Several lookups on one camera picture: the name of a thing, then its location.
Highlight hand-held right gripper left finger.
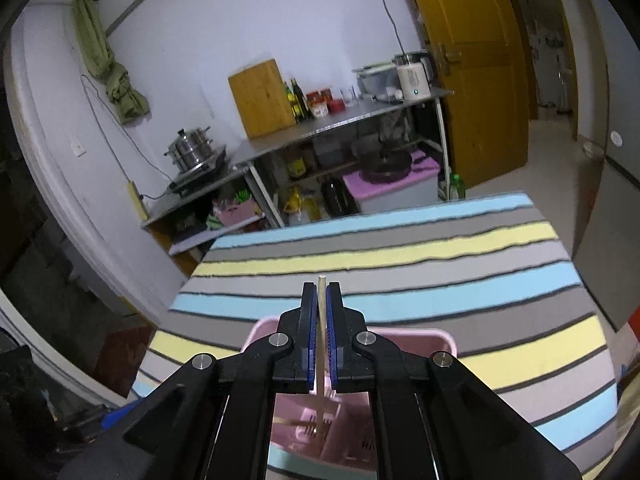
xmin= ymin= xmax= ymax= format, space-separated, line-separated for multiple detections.
xmin=57 ymin=282 xmax=321 ymax=480

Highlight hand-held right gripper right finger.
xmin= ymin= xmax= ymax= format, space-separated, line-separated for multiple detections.
xmin=326 ymin=282 xmax=583 ymax=480

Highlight pink utensil holder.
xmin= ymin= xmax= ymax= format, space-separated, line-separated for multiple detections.
xmin=240 ymin=316 xmax=458 ymax=476

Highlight striped tablecloth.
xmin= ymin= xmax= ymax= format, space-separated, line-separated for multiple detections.
xmin=131 ymin=191 xmax=621 ymax=480

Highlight yellow oil bottle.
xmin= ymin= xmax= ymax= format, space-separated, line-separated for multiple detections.
xmin=282 ymin=187 xmax=321 ymax=226

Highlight dark large jug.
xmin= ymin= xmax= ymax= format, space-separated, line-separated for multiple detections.
xmin=320 ymin=175 xmax=360 ymax=218

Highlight pink basket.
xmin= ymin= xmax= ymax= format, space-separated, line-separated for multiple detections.
xmin=212 ymin=192 xmax=258 ymax=227

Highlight pink-lid storage box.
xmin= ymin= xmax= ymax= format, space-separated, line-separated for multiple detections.
xmin=342 ymin=160 xmax=442 ymax=213

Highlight low steel table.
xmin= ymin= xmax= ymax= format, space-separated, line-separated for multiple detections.
xmin=141 ymin=165 xmax=266 ymax=271

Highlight black wok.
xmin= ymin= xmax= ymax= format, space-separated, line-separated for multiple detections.
xmin=352 ymin=135 xmax=413 ymax=183

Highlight induction cooker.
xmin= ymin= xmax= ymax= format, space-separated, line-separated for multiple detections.
xmin=167 ymin=145 xmax=228 ymax=196

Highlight tall steel shelf table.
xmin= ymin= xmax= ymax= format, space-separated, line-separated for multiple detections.
xmin=227 ymin=87 xmax=456 ymax=228

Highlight beige power strip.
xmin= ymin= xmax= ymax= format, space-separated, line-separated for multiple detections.
xmin=127 ymin=180 xmax=148 ymax=221

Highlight steel steamer pot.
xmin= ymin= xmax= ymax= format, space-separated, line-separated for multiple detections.
xmin=165 ymin=127 xmax=216 ymax=171

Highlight green-label oil bottle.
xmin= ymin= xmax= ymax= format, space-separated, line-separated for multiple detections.
xmin=284 ymin=81 xmax=301 ymax=123

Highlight red-lid jars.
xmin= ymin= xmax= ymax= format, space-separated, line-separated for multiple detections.
xmin=306 ymin=88 xmax=347 ymax=118

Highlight dark glass bottle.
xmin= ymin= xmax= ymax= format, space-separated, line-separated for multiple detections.
xmin=290 ymin=78 xmax=313 ymax=121

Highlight wooden cutting board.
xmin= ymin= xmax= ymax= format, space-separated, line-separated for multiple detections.
xmin=228 ymin=58 xmax=297 ymax=140

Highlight grey lidded container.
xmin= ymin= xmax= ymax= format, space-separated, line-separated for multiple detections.
xmin=352 ymin=62 xmax=403 ymax=103

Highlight yellow wooden door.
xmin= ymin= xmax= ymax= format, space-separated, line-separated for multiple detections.
xmin=400 ymin=0 xmax=530 ymax=188

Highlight white electric kettle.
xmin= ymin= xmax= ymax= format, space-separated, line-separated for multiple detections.
xmin=394 ymin=50 xmax=438 ymax=102

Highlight grey refrigerator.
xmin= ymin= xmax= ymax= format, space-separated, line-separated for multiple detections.
xmin=570 ymin=0 xmax=640 ymax=333

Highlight green hanging cloth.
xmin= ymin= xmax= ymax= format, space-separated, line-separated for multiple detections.
xmin=74 ymin=0 xmax=151 ymax=125

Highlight black wall cable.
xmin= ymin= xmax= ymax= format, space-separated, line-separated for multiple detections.
xmin=361 ymin=0 xmax=407 ymax=56

